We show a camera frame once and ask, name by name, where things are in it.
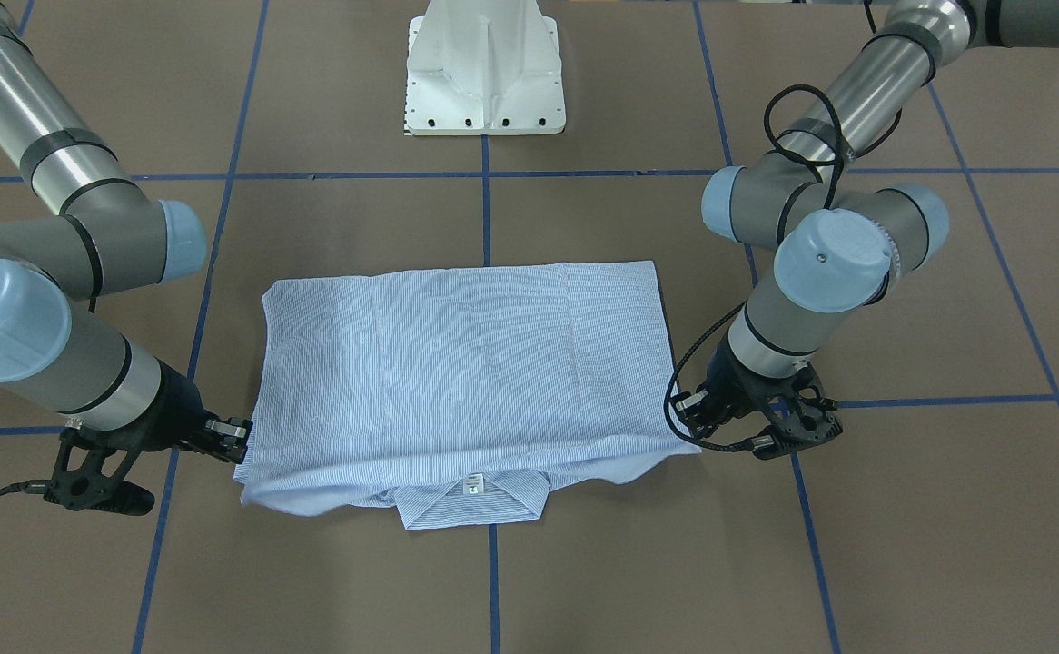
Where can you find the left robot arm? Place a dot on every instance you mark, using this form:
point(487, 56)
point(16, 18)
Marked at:
point(833, 252)

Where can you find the brown paper table cover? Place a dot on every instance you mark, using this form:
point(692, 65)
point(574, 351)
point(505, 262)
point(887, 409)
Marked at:
point(930, 526)

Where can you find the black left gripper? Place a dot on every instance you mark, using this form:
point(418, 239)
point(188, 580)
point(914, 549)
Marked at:
point(726, 375)

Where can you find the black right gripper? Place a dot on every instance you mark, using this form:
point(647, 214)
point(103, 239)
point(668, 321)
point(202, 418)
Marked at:
point(177, 410)

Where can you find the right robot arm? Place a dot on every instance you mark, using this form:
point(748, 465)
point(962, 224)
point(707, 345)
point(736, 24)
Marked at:
point(102, 236)

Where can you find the light blue striped shirt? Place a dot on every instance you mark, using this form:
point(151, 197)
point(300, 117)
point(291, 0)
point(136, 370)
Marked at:
point(458, 397)

